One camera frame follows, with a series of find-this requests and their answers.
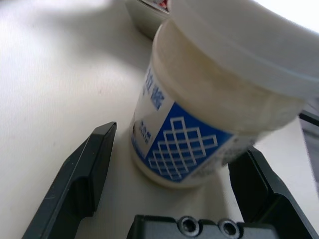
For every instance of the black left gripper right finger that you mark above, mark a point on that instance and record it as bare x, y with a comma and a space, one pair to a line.
261, 204

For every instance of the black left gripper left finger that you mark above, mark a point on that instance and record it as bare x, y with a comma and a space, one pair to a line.
62, 194

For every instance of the white jar with blue label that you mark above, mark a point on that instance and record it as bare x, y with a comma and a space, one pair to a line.
199, 87

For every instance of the white plush toy red-green sweater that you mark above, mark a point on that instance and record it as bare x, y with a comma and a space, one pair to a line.
159, 3

